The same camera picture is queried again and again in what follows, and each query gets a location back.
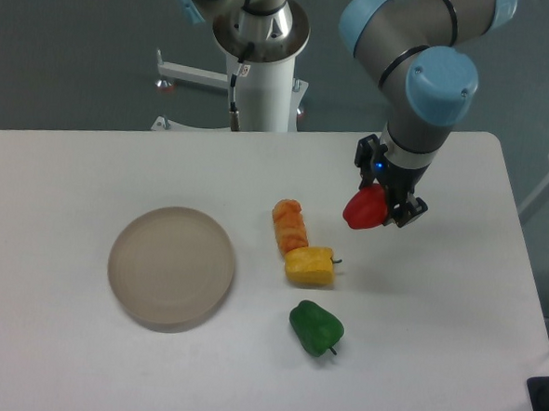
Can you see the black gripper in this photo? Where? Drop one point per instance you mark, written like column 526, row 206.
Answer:
column 399, row 174

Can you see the red bell pepper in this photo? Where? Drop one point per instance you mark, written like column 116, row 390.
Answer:
column 367, row 208

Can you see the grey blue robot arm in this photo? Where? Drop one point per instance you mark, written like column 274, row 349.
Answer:
column 409, row 49

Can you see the orange bell pepper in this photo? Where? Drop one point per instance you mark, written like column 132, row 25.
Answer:
column 289, row 228

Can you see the yellow bell pepper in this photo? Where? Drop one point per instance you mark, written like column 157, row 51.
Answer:
column 310, row 265

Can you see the green bell pepper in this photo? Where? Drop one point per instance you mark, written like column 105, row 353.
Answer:
column 317, row 330

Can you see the beige round plate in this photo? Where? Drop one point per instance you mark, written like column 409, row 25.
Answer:
column 171, row 268

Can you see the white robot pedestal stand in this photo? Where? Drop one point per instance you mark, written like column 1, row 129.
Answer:
column 264, row 95

